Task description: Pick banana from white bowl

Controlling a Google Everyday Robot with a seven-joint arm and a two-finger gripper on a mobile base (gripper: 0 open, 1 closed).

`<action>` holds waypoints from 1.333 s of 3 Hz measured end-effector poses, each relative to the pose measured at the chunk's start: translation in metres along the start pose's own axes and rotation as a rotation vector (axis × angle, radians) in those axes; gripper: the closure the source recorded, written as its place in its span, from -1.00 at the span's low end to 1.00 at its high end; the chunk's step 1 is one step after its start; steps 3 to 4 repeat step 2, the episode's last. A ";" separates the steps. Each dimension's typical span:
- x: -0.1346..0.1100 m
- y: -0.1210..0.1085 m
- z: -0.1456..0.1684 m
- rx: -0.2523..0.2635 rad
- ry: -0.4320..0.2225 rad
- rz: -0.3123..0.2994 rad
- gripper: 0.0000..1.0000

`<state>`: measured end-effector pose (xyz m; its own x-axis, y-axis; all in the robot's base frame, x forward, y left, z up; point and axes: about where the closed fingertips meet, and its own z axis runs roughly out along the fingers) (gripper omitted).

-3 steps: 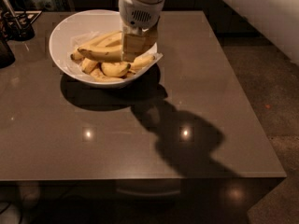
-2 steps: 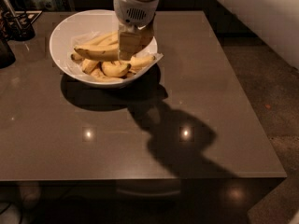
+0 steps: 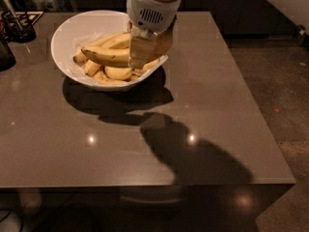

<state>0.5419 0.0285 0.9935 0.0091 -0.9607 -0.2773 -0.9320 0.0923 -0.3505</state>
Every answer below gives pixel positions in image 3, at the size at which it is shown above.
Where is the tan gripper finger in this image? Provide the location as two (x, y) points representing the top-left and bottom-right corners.
(128, 35), (156, 69)

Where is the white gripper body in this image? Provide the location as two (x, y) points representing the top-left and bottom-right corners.
(126, 0), (182, 38)

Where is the large front yellow banana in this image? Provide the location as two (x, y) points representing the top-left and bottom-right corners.
(80, 16), (178, 69)

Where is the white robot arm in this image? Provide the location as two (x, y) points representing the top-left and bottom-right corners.
(126, 0), (309, 69)

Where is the small right yellow banana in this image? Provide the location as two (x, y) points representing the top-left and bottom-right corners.
(142, 59), (160, 71)

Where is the small yellow banana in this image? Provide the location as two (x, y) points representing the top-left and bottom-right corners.
(142, 59), (160, 71)
(104, 67), (133, 80)
(93, 71), (126, 85)

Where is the small lower yellow banana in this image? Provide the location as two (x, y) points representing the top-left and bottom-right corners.
(104, 67), (133, 80)

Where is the bottom small yellow banana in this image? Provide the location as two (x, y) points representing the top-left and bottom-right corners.
(93, 71), (126, 85)

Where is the middle yellow banana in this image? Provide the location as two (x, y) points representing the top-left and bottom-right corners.
(81, 33), (129, 76)

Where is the back yellow banana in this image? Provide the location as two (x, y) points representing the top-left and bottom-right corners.
(72, 32), (125, 63)

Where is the white ceramic bowl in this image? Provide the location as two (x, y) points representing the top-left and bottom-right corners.
(51, 11), (168, 92)

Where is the dark round object left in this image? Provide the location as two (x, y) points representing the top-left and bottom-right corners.
(0, 39), (16, 71)

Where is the white pen in holder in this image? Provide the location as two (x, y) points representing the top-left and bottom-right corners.
(3, 0), (23, 32)

